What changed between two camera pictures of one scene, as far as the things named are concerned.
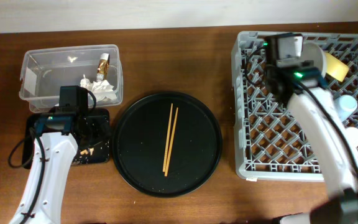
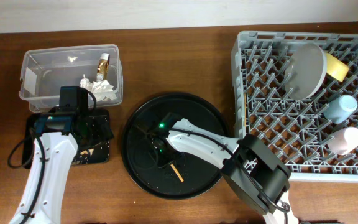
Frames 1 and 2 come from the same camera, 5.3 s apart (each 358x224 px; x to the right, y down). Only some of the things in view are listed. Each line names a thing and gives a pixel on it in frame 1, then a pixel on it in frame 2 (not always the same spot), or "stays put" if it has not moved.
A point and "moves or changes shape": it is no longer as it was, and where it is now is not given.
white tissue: x=102 y=89 stays put
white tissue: x=85 y=82 stays put
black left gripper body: x=98 y=132 stays put
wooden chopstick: x=171 y=142 moves or changes shape
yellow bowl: x=335 y=68 stays put
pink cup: x=353 y=137 stays put
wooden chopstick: x=167 y=138 moves or changes shape
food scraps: x=86 y=151 stays put
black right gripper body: x=268 y=73 to x=164 y=156
